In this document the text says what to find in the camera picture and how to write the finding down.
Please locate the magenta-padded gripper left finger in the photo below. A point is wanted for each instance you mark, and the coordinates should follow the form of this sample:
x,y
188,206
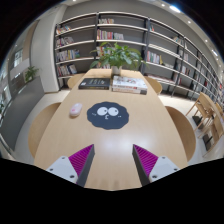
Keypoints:
x,y
63,166

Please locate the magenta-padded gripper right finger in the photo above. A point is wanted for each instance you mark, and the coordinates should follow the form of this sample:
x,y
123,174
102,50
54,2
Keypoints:
x,y
161,166

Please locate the pink computer mouse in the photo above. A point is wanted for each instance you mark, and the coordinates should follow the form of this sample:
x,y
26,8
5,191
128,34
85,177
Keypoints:
x,y
76,109

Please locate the dark cloud-shaped mouse pad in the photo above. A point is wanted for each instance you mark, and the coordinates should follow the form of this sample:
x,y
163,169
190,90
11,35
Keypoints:
x,y
108,124

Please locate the round-backed wooden chair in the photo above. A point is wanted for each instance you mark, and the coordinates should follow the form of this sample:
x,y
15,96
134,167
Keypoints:
x,y
154,85
181,131
41,128
75,81

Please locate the group of slatted wooden chairs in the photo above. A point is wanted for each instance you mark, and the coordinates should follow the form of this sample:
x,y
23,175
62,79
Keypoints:
x,y
206,106

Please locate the white book with red spine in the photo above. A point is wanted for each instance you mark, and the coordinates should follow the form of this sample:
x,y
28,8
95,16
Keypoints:
x,y
128,90

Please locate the black hardcover book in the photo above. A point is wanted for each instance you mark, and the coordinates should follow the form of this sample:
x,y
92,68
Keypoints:
x,y
94,84

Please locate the white illustrated book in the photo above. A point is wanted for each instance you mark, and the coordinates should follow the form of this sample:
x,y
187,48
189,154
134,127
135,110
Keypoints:
x,y
130,82

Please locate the small green plant on ledge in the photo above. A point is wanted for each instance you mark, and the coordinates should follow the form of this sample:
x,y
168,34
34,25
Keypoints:
x,y
31,73

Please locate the green potted plant, white pot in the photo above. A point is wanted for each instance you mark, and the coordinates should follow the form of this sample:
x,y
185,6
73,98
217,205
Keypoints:
x,y
117,56

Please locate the grey bookshelf unit with books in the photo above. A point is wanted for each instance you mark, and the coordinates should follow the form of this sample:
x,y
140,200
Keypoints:
x,y
83,36

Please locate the group of ceiling lights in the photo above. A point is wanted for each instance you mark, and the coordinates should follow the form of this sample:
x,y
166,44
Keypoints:
x,y
174,9

